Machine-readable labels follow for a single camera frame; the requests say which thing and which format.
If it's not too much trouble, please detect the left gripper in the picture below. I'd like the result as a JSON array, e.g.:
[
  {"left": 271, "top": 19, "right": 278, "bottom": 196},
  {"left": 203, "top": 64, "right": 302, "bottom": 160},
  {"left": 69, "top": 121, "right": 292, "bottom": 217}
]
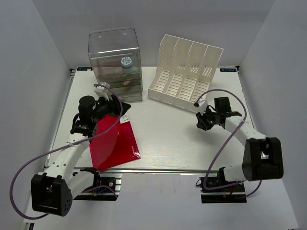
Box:
[{"left": 92, "top": 93, "right": 131, "bottom": 123}]

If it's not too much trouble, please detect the pink stapler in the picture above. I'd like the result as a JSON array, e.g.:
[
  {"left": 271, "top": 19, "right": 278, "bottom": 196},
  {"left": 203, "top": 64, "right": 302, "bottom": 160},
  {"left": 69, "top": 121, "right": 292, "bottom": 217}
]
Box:
[{"left": 123, "top": 80, "right": 132, "bottom": 86}]

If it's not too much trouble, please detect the red plastic folder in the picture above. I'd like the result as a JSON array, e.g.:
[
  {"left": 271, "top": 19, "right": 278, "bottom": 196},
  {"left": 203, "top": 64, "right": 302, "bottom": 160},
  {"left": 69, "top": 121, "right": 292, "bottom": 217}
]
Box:
[{"left": 89, "top": 114, "right": 141, "bottom": 172}]

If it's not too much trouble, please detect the clear plastic drawer cabinet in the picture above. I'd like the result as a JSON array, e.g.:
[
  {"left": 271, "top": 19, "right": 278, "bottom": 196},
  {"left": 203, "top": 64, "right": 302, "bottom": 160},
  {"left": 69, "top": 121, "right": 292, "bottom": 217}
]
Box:
[{"left": 88, "top": 28, "right": 143, "bottom": 103}]

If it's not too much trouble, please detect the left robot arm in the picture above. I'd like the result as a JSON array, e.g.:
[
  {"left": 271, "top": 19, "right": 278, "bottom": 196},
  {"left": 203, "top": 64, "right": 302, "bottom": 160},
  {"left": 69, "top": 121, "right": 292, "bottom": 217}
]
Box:
[{"left": 31, "top": 95, "right": 131, "bottom": 217}]

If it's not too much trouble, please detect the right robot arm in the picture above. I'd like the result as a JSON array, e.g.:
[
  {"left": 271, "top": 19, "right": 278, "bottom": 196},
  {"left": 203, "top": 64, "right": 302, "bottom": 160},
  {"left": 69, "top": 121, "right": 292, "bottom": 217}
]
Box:
[{"left": 196, "top": 97, "right": 284, "bottom": 191}]

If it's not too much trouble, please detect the white file organizer rack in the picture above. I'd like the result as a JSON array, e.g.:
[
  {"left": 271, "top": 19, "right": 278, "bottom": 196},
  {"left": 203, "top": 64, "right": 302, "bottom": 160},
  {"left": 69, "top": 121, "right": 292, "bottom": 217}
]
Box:
[{"left": 148, "top": 34, "right": 223, "bottom": 113}]

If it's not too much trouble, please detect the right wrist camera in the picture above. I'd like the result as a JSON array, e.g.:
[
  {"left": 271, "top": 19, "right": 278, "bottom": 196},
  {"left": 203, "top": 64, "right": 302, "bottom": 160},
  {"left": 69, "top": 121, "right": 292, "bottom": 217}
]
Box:
[{"left": 193, "top": 100, "right": 208, "bottom": 115}]

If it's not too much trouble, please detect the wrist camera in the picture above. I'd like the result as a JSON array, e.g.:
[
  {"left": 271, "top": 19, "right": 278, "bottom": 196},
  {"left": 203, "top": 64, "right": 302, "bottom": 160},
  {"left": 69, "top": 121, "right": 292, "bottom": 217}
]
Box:
[
  {"left": 94, "top": 82, "right": 110, "bottom": 101},
  {"left": 193, "top": 100, "right": 208, "bottom": 115}
]

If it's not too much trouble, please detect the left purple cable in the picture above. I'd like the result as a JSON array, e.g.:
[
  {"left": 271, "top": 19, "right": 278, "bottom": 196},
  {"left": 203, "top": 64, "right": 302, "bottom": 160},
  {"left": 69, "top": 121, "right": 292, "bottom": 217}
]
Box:
[{"left": 9, "top": 83, "right": 124, "bottom": 220}]

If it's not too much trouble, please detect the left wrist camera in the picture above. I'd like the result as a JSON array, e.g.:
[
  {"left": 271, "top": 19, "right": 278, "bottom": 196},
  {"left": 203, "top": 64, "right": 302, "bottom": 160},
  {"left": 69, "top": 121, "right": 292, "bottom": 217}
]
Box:
[{"left": 94, "top": 82, "right": 110, "bottom": 101}]

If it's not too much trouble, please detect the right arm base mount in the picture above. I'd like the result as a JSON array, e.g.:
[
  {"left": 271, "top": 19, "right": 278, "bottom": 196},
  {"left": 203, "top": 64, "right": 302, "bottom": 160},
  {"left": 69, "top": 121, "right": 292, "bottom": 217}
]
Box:
[{"left": 195, "top": 177, "right": 247, "bottom": 204}]

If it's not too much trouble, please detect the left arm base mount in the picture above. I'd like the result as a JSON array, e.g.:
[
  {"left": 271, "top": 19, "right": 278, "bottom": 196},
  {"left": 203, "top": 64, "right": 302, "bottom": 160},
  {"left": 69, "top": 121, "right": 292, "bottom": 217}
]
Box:
[{"left": 74, "top": 173, "right": 122, "bottom": 201}]

